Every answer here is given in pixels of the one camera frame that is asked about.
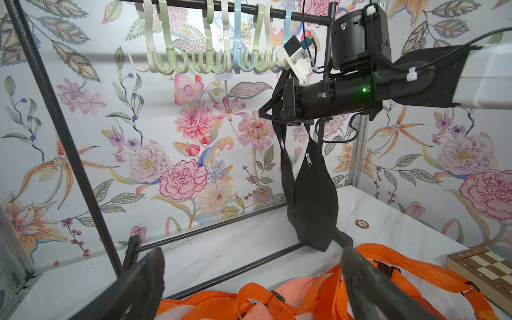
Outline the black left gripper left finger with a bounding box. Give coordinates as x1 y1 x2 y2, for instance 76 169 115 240
71 248 165 320

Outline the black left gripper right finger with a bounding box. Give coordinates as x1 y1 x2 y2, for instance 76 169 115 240
341 246 436 320

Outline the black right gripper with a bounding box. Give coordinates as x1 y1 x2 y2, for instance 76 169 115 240
258 75 312 126

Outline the rust orange crescent bag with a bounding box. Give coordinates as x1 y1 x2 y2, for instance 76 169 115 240
319 243 501 320

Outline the black bag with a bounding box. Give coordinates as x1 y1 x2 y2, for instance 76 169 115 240
271 67 340 253

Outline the dark orange crescent bag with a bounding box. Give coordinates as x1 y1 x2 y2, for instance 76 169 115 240
155 291 242 319

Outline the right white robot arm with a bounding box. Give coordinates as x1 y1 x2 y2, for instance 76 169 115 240
259 3 511 129

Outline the white hook right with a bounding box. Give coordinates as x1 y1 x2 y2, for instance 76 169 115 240
263 5 281 73

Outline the blue hook middle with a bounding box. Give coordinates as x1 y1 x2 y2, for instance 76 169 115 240
232 0 242 74

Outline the blue hook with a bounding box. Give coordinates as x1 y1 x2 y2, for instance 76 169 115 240
281 8 293 45
232 0 242 74

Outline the white hook middle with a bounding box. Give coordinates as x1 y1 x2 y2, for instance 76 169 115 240
221 0 233 73

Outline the blue hook far right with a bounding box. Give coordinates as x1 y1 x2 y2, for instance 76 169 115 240
281 8 293 45

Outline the green hook right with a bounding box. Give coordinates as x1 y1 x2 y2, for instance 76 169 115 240
242 3 267 74

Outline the green hook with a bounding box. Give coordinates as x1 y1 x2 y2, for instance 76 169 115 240
191 0 227 74
242 3 267 74
152 0 189 75

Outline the green hook middle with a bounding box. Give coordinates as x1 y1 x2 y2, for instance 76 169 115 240
191 0 227 74

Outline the black metal clothes rack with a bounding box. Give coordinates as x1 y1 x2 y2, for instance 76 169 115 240
3 0 355 301

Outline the wooden chessboard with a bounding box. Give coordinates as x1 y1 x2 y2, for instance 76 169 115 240
445 247 511 315

